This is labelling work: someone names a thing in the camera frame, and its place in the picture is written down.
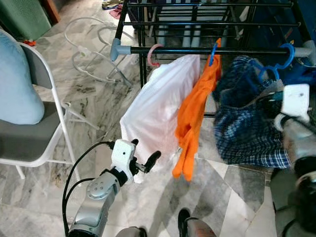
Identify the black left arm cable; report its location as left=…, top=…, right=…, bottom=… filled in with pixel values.
left=62, top=141, right=115, bottom=237

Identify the orange shirt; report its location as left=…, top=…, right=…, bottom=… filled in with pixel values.
left=172, top=39, right=223, bottom=182

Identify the white shirt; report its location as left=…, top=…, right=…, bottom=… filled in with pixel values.
left=120, top=53, right=202, bottom=183

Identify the robot right leg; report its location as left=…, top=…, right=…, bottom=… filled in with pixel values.
left=177, top=208, right=218, bottom=237

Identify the white round tube frame stand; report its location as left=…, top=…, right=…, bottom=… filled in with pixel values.
left=64, top=17, right=134, bottom=87

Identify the blue plaid shirt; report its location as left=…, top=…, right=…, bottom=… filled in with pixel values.
left=213, top=55, right=292, bottom=169

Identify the robot left leg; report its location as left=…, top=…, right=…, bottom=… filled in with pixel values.
left=115, top=226, right=148, bottom=237

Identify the light blue cushion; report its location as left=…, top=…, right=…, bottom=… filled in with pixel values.
left=0, top=30, right=45, bottom=125

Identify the white folding chair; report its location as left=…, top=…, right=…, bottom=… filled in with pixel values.
left=0, top=30, right=102, bottom=181

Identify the brown wooden post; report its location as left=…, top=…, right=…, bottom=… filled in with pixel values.
left=40, top=0, right=61, bottom=24

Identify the black metal drying rack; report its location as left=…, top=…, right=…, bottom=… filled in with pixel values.
left=110, top=0, right=316, bottom=119

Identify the green cabinet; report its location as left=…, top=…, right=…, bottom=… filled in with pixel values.
left=0, top=0, right=52, bottom=40

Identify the robot leg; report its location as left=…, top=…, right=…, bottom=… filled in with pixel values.
left=177, top=208, right=218, bottom=237
left=115, top=226, right=148, bottom=237

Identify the pink plastic hanger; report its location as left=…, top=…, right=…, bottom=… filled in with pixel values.
left=147, top=43, right=164, bottom=68

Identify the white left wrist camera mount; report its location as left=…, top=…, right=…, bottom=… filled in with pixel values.
left=111, top=139, right=137, bottom=182

